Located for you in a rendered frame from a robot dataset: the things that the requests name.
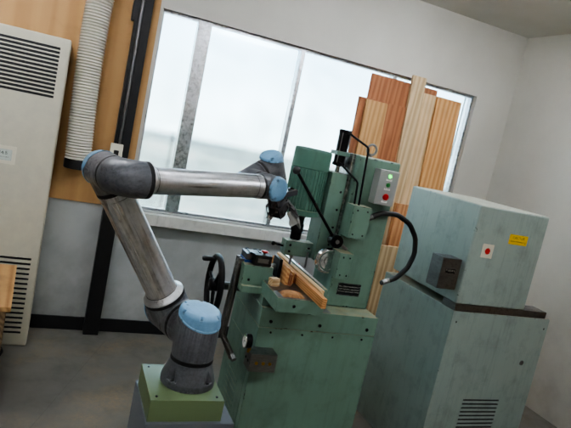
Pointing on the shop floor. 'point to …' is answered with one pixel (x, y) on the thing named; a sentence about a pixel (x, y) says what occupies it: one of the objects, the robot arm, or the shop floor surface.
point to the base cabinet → (293, 376)
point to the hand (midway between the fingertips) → (285, 223)
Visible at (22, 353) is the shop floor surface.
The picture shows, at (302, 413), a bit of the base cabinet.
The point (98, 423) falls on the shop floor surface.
